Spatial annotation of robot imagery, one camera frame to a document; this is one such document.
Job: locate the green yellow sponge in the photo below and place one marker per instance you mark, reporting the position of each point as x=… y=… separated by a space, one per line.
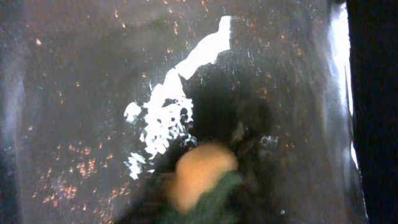
x=202 y=186

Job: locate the black water tray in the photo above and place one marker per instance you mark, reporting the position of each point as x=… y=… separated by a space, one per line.
x=100 y=99

